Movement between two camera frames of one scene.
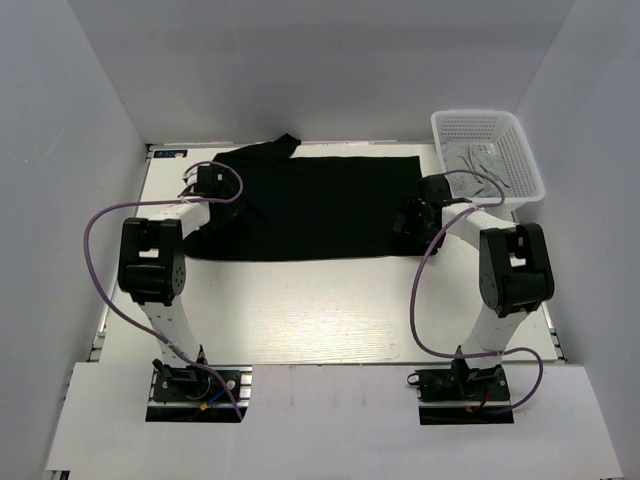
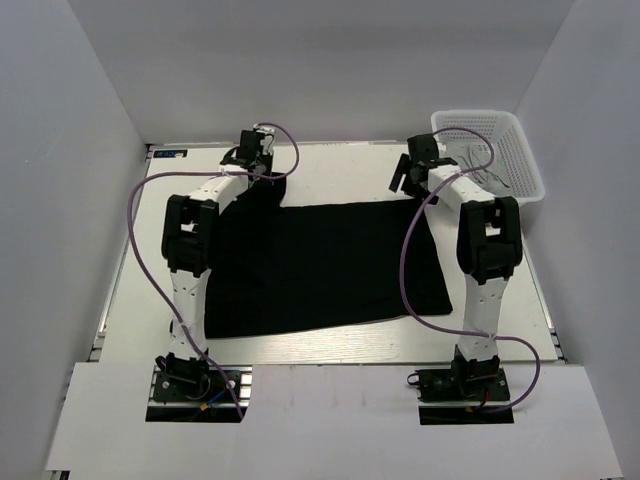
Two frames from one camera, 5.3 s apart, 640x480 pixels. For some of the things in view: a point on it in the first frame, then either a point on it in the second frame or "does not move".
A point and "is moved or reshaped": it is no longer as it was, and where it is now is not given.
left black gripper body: x=220 y=210 → x=258 y=167
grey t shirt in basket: x=481 y=156 does not move
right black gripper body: x=409 y=226 → x=407 y=173
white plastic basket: x=488 y=158 does not move
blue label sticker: x=170 y=153 does not move
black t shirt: x=310 y=208 is moved or reshaped
